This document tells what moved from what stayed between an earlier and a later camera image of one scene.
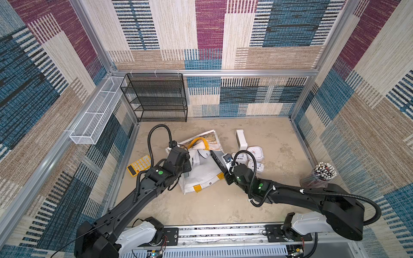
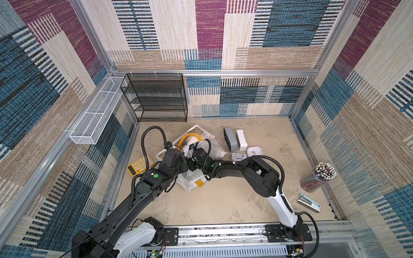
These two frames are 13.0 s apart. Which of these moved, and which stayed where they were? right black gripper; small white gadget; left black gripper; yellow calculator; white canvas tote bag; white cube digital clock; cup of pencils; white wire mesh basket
Moved: white canvas tote bag; right black gripper
Stayed: cup of pencils; small white gadget; left black gripper; white wire mesh basket; white cube digital clock; yellow calculator
